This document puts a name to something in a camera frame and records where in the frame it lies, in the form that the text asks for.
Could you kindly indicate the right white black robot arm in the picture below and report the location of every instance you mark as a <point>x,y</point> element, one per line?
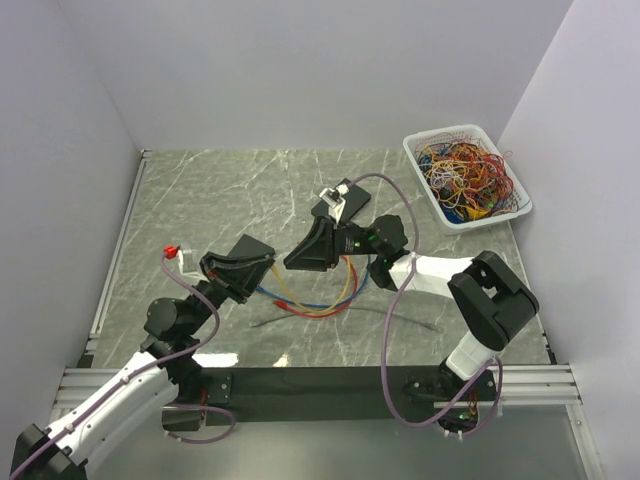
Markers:
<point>494,302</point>

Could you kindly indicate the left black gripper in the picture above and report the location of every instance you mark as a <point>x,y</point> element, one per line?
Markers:
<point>235,276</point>

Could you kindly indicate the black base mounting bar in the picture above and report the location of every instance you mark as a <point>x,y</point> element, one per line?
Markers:
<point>275,394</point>

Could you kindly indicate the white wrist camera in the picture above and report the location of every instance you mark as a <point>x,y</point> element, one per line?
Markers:
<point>188,262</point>
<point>335,200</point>

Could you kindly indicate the black network switch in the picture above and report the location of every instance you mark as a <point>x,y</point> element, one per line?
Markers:
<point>249,251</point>
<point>356,199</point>

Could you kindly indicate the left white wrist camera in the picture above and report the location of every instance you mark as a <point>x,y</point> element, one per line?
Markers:
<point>188,262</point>

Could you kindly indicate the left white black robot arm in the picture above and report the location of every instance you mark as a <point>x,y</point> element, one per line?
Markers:
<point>76,445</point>

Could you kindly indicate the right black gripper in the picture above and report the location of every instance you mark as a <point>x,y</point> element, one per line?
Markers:
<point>320,249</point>

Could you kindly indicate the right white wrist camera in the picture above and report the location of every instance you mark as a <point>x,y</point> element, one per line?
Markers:
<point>335,200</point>

